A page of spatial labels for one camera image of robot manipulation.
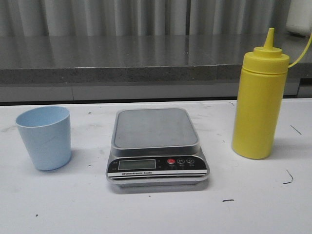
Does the yellow squeeze bottle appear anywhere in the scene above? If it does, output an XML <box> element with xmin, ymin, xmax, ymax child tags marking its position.
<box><xmin>232</xmin><ymin>28</ymin><xmax>290</xmax><ymax>159</ymax></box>

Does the light blue plastic cup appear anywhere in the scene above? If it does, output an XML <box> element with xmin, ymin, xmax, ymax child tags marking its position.
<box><xmin>16</xmin><ymin>106</ymin><xmax>72</xmax><ymax>171</ymax></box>

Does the silver electronic kitchen scale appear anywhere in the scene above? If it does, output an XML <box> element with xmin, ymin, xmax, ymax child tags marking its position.
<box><xmin>106</xmin><ymin>108</ymin><xmax>210</xmax><ymax>187</ymax></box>

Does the grey stone counter ledge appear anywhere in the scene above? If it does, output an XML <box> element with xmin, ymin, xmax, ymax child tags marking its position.
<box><xmin>0</xmin><ymin>34</ymin><xmax>312</xmax><ymax>85</ymax></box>

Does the white pleated curtain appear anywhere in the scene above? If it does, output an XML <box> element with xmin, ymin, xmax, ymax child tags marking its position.
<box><xmin>0</xmin><ymin>0</ymin><xmax>291</xmax><ymax>37</ymax></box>

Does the white container on counter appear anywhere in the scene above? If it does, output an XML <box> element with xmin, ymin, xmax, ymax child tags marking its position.
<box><xmin>286</xmin><ymin>0</ymin><xmax>312</xmax><ymax>37</ymax></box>

